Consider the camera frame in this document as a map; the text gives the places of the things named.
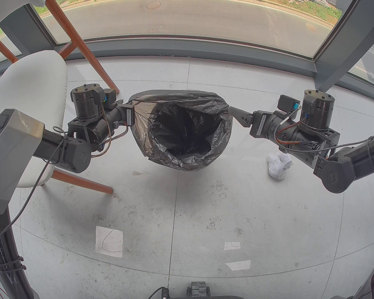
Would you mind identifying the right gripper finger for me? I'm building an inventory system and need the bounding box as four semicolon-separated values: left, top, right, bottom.
229;106;254;128

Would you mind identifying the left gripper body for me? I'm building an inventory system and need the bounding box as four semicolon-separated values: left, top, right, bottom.
104;103;135;131

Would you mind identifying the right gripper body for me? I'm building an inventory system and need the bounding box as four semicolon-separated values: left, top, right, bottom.
249;110;300;150

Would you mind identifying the black plastic bag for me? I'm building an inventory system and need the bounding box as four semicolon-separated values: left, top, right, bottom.
128;89;234;172

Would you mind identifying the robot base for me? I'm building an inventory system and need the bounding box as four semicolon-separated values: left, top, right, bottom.
167;281;247;299

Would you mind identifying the crumpled white paper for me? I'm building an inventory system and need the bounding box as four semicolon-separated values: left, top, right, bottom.
267;152;294;180

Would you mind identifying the window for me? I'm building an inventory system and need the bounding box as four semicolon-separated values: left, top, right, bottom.
0;0;374;96

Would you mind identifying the white chair with wooden legs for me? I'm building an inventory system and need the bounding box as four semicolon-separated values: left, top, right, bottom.
0;0;121;195

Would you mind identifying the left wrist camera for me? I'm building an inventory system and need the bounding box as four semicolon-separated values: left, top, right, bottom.
102;87;118;106

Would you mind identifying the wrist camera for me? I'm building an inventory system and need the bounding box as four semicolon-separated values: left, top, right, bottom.
102;87;118;106
277;94;301;113

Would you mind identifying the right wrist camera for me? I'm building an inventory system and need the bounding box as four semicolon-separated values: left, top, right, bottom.
277;94;301;113

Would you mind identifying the black cable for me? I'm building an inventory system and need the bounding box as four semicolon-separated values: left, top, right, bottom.
147;287;169;299
0;126;70;262

